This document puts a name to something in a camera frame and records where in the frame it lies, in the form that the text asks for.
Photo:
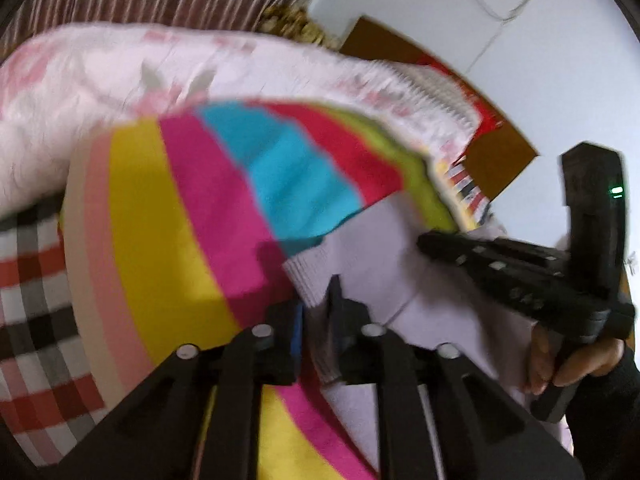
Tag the red black plaid sheet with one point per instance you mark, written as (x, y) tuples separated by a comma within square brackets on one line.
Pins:
[(35, 320)]

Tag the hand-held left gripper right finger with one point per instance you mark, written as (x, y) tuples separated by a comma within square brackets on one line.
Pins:
[(350, 340)]

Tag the person's right hand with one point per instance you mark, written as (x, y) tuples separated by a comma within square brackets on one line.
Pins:
[(580, 365)]

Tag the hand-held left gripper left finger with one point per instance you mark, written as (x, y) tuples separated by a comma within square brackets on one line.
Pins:
[(286, 340)]

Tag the red cloth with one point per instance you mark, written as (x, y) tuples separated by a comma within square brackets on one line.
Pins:
[(480, 110)]

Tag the person's right forearm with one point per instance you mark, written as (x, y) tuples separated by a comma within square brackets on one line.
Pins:
[(610, 425)]

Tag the brown wooden headboard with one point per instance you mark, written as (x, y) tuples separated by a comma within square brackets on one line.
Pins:
[(500, 160)]

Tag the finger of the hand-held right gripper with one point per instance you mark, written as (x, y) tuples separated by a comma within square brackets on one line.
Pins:
[(525, 295), (480, 250)]

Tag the golden patterned pillow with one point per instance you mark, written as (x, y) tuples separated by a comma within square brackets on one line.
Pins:
[(295, 25)]

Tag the rainbow striped blanket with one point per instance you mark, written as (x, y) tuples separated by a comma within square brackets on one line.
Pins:
[(150, 240)]

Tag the red white patterned pillow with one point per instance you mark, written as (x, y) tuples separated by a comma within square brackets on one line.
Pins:
[(440, 97)]

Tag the pink floral quilt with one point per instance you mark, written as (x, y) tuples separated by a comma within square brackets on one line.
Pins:
[(75, 85)]

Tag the multicolour striped cloth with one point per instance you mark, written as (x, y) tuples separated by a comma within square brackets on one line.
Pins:
[(465, 185)]

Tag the lilac pants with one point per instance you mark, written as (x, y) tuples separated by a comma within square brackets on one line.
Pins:
[(380, 260)]

